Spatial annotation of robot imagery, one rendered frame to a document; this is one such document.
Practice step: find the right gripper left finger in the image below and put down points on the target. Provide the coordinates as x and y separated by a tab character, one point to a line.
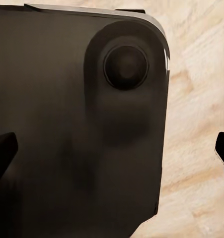
8	150

